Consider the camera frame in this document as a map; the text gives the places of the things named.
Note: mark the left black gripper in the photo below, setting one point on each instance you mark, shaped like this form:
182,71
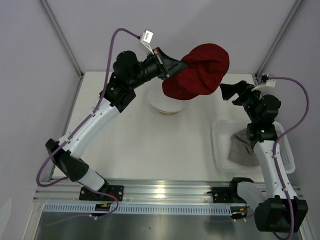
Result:
168,67

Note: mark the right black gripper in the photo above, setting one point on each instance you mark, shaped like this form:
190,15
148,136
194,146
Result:
243,89

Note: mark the red cap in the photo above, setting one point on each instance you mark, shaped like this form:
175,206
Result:
207,65

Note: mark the white bucket hat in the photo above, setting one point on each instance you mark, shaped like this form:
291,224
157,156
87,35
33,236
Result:
158,100

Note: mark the grey bucket hat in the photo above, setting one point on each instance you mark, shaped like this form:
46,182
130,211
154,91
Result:
241,152

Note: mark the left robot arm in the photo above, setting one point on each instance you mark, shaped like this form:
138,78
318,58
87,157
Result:
128,74

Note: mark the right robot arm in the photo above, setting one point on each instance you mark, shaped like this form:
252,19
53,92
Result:
278,210

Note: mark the right aluminium frame post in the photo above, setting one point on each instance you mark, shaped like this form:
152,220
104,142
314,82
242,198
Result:
283,30

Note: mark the aluminium frame post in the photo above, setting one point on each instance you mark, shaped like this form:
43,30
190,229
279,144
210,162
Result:
283,30
51,18

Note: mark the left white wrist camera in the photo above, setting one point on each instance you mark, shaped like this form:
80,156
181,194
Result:
146,39

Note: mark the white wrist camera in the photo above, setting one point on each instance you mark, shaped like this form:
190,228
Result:
146,39
264,82

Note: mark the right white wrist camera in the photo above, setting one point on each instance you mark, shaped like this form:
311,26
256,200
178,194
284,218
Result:
264,82

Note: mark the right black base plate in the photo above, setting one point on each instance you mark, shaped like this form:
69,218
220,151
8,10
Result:
223,195

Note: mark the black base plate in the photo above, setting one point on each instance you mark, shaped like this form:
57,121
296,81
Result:
106,193
223,195

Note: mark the aluminium mounting rail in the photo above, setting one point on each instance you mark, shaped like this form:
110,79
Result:
163,192

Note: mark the left aluminium frame post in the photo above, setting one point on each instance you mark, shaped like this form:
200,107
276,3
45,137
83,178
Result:
51,18

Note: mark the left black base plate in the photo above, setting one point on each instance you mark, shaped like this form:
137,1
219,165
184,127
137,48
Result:
106,193

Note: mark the white slotted cable duct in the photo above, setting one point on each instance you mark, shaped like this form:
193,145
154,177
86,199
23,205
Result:
151,209

